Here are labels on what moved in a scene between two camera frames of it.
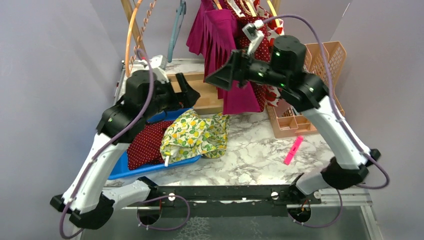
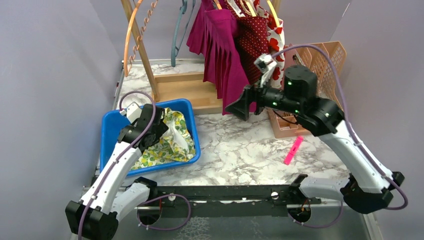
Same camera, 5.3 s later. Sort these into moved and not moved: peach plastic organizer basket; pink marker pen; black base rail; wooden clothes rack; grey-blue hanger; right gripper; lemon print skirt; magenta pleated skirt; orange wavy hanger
Moved: lemon print skirt; right gripper; grey-blue hanger
Not moved: black base rail; peach plastic organizer basket; wooden clothes rack; orange wavy hanger; magenta pleated skirt; pink marker pen
